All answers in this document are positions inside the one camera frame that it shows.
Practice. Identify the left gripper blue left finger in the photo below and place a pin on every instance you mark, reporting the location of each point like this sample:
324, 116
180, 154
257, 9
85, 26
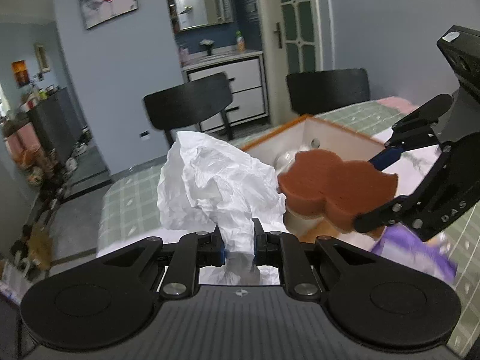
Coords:
193, 252

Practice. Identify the green grid tablecloth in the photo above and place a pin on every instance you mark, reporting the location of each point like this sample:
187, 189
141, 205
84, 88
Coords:
130, 212

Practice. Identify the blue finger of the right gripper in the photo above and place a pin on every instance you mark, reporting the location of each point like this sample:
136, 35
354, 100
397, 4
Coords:
414, 131
450, 188

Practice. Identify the white drawer cabinet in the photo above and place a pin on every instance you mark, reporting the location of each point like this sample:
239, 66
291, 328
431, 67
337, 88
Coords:
245, 73

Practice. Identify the white printed paper sheet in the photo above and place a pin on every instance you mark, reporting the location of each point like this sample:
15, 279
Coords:
412, 168

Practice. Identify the white tissue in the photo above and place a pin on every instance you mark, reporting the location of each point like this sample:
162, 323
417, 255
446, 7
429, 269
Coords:
208, 184

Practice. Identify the brown bear-shaped sponge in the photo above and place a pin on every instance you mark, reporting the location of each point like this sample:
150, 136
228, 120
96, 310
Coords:
320, 183

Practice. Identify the orange cardboard box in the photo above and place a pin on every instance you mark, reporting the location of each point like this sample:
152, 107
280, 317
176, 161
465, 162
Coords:
344, 142

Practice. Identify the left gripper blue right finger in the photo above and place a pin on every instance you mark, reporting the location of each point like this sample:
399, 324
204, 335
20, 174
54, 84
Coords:
292, 258

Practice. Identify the clear bag with tissue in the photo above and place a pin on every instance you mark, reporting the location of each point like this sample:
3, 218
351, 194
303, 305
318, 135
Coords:
283, 161

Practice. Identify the black chair right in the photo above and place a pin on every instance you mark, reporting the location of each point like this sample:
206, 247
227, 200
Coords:
320, 92

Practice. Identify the black chair left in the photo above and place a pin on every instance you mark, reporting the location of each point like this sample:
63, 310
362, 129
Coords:
190, 104

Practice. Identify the black sideboard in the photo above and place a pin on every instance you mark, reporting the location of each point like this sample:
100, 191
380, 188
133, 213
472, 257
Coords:
56, 124

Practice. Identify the yellow green bottle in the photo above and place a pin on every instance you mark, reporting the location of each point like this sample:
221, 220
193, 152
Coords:
240, 42

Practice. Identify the black chair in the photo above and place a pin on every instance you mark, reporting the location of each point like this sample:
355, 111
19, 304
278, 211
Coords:
190, 104
320, 92

